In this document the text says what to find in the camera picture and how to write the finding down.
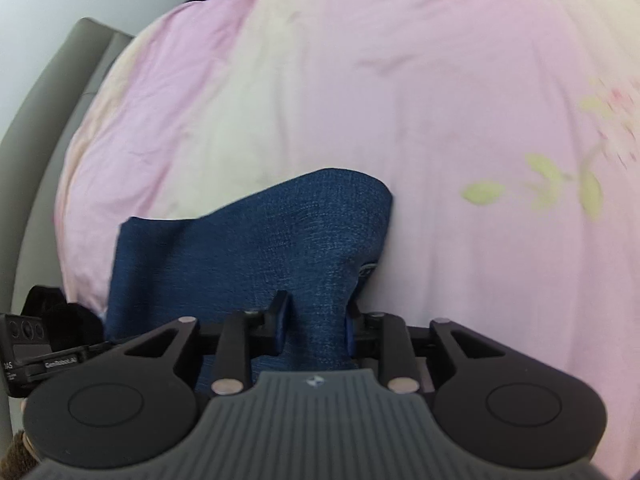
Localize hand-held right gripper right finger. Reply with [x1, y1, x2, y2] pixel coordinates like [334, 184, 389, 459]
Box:
[344, 305, 501, 394]

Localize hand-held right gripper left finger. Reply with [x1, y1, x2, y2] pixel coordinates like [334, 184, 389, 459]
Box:
[123, 290, 292, 396]

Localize blue denim pants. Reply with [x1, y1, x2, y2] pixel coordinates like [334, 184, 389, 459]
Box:
[104, 168, 394, 395]

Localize person's left forearm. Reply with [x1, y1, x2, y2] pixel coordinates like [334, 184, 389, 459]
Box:
[0, 429, 42, 480]

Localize dark cloth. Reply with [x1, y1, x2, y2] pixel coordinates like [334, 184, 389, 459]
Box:
[25, 285, 106, 348]

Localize grey upholstered headboard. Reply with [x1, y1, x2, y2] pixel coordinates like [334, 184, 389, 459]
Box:
[0, 17, 136, 441]

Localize pink floral duvet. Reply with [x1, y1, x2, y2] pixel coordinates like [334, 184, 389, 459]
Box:
[54, 0, 640, 480]

